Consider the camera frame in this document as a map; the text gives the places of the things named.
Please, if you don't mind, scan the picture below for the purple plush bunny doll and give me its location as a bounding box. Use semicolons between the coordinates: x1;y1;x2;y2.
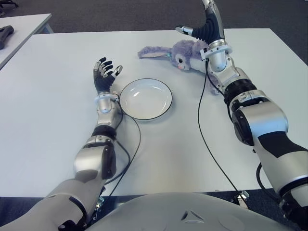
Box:
137;39;221;96

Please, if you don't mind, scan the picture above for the black device on side table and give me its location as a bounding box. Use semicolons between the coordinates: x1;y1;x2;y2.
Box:
0;25;14;50

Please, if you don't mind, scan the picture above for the thin black cable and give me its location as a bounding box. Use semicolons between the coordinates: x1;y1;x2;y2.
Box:
197;59;244;195
206;68;226;98
104;139;132;181
103;112;141;203

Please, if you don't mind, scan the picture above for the white plate black rim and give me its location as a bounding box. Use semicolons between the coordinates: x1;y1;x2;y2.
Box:
119;77;173;121

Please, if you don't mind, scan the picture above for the silver metal bracket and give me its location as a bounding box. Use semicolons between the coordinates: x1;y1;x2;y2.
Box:
234;191;250;207

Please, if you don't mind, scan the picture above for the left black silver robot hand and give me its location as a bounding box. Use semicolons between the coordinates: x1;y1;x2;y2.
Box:
92;57;123;94

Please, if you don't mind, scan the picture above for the silver robot torso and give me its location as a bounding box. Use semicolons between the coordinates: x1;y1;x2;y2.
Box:
89;192;299;231

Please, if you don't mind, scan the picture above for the grey side table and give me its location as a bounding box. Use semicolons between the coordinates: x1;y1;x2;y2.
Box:
0;13;53;70

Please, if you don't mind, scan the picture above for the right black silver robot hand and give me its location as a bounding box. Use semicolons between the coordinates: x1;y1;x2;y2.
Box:
175;0;226;45

